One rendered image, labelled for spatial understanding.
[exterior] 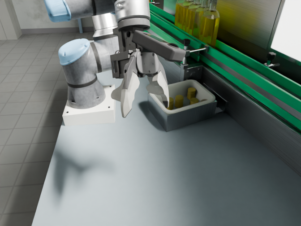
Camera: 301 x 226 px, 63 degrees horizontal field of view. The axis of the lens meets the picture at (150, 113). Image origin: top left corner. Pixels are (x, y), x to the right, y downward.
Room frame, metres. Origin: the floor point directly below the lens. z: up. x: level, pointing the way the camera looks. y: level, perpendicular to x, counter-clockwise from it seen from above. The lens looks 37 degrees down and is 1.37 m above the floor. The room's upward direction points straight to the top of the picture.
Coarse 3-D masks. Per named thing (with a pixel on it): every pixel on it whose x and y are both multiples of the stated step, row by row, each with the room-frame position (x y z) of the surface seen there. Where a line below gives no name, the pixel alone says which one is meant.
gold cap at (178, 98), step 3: (177, 96) 0.83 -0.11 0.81; (180, 96) 0.83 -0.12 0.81; (183, 96) 0.83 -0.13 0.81; (177, 99) 0.82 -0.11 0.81; (180, 99) 0.81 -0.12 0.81; (183, 99) 0.82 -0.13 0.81; (177, 102) 0.82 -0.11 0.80; (180, 102) 0.81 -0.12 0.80; (177, 105) 0.81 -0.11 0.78; (180, 105) 0.81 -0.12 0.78
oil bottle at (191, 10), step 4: (192, 4) 1.16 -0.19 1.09; (196, 4) 1.15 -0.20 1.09; (200, 4) 1.15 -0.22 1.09; (188, 8) 1.17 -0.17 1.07; (192, 8) 1.14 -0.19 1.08; (196, 8) 1.14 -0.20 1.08; (188, 12) 1.17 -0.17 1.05; (192, 12) 1.14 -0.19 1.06; (188, 16) 1.17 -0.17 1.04; (192, 16) 1.14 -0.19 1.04; (188, 20) 1.16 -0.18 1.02; (192, 20) 1.13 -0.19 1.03; (188, 24) 1.16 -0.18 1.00; (192, 24) 1.13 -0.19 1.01; (188, 28) 1.16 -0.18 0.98; (192, 28) 1.13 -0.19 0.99; (188, 32) 1.16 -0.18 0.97; (192, 32) 1.13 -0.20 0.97
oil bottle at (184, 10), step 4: (192, 0) 1.21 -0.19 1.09; (184, 4) 1.21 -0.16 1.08; (188, 4) 1.19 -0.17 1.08; (184, 8) 1.20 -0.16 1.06; (184, 12) 1.20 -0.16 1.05; (184, 16) 1.20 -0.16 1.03; (184, 20) 1.19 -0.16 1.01; (180, 24) 1.22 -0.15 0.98; (184, 24) 1.19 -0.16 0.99; (184, 28) 1.19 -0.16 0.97
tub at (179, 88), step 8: (192, 80) 0.92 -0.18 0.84; (168, 88) 0.87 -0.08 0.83; (176, 88) 0.89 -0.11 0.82; (184, 88) 0.90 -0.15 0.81; (200, 88) 0.87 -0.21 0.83; (152, 96) 0.80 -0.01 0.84; (160, 96) 0.85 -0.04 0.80; (184, 96) 0.90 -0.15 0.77; (200, 96) 0.86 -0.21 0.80; (208, 96) 0.81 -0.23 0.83; (160, 104) 0.74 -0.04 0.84; (184, 104) 0.84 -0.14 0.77; (192, 104) 0.74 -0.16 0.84; (200, 104) 0.74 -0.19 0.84; (168, 112) 0.70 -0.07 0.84; (176, 112) 0.70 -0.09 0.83
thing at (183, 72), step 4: (192, 64) 0.98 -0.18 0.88; (196, 64) 0.98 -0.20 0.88; (200, 64) 0.98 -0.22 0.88; (188, 68) 0.94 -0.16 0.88; (192, 68) 0.95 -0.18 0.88; (196, 68) 0.96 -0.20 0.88; (200, 68) 0.97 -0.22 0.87; (184, 72) 0.94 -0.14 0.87; (188, 72) 0.94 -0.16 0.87; (192, 72) 0.95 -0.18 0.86; (196, 72) 0.96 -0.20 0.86; (200, 72) 0.97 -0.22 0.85; (180, 76) 0.96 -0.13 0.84; (184, 76) 0.94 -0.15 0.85; (188, 76) 0.95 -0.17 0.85; (192, 76) 0.95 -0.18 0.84; (196, 76) 0.96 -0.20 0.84; (200, 76) 0.97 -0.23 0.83; (180, 80) 0.96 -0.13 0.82; (184, 80) 0.94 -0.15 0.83
